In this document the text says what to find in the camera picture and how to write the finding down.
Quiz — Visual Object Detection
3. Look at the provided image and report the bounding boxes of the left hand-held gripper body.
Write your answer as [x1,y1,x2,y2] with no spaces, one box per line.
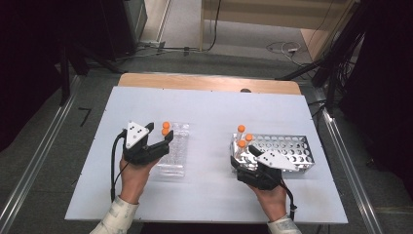
[122,121,170,166]

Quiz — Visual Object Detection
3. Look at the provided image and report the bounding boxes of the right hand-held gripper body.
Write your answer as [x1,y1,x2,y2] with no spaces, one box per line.
[237,149,299,191]

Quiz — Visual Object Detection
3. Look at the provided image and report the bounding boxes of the clear plastic tube rack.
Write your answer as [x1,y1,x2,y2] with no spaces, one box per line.
[156,121,191,178]

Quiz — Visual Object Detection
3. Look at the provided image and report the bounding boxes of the metal tube rack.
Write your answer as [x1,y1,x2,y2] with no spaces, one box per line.
[229,132,316,174]

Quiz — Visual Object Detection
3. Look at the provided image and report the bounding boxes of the person's left hand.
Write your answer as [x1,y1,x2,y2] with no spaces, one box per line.
[119,158,160,205]

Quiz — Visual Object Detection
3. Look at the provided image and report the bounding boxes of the person's right hand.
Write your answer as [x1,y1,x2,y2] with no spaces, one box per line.
[251,183,288,222]

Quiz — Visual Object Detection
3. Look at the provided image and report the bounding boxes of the white board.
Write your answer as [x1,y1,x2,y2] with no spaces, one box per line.
[63,86,349,225]

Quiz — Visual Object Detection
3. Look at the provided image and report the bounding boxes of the wooden table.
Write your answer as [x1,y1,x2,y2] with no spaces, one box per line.
[117,72,302,96]

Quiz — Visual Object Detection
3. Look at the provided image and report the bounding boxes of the black metal stand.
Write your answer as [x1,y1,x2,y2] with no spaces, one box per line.
[57,42,125,107]

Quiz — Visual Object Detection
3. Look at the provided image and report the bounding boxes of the black cabinet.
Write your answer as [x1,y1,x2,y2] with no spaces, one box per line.
[96,0,148,61]

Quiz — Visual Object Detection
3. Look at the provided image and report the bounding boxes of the beige wooden furniture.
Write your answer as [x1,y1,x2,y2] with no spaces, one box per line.
[199,0,361,61]

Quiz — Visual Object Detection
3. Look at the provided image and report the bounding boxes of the dark curtain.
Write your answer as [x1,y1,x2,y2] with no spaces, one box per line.
[339,0,413,191]
[0,0,67,154]

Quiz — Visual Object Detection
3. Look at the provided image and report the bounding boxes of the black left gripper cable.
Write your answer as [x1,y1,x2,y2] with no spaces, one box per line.
[110,130,129,203]

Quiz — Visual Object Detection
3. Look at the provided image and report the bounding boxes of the metal floor rail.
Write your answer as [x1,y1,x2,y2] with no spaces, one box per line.
[319,106,385,234]
[0,75,82,234]

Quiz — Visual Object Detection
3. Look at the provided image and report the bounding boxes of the white floor cable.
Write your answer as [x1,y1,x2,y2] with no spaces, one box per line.
[266,41,310,68]

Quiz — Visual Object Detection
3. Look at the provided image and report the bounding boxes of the black hanging cable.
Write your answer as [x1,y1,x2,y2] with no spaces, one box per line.
[204,0,223,53]

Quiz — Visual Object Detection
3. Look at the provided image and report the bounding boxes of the black stand with cables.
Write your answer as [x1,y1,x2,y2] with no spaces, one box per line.
[276,0,368,113]

